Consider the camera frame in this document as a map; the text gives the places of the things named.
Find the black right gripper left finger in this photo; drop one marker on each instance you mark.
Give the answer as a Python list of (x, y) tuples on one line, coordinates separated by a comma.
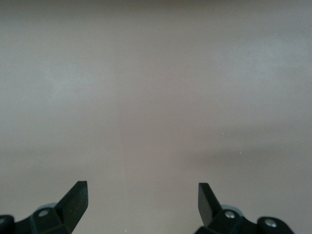
[(75, 204)]

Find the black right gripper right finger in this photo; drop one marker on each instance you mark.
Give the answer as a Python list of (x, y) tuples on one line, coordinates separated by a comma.
[(207, 204)]

